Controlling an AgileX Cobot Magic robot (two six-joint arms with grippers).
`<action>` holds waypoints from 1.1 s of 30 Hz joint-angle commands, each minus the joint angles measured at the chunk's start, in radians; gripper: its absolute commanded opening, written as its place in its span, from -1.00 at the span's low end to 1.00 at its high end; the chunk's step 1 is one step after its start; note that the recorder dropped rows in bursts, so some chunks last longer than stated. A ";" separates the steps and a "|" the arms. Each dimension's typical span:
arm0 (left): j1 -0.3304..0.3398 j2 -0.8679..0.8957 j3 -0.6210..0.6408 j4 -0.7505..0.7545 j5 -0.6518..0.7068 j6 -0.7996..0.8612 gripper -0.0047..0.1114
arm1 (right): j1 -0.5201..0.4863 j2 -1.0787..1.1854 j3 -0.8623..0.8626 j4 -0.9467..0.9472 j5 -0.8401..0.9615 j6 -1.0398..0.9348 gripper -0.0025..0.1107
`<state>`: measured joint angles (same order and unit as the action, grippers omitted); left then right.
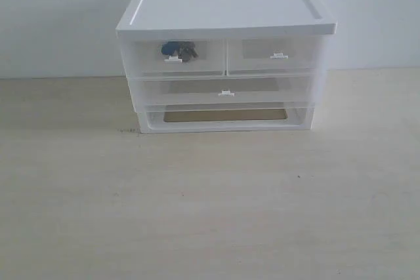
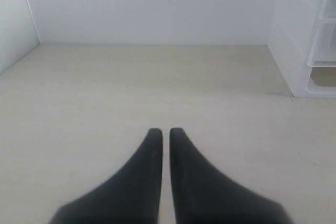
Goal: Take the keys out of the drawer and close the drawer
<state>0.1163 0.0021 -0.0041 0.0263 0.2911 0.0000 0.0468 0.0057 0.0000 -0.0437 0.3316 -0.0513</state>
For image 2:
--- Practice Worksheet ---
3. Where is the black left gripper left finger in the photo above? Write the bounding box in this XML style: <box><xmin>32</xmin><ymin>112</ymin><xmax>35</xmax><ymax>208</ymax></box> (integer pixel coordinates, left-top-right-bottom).
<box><xmin>50</xmin><ymin>129</ymin><xmax>163</xmax><ymax>223</ymax></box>

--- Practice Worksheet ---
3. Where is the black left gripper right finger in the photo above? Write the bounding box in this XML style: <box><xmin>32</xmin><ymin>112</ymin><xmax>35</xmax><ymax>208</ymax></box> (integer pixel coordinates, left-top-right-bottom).
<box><xmin>170</xmin><ymin>128</ymin><xmax>289</xmax><ymax>223</ymax></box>

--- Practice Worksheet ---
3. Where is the white plastic drawer cabinet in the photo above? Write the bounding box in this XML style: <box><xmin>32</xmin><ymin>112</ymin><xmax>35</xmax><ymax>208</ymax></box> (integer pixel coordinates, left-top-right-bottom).
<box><xmin>268</xmin><ymin>0</ymin><xmax>335</xmax><ymax>99</ymax></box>

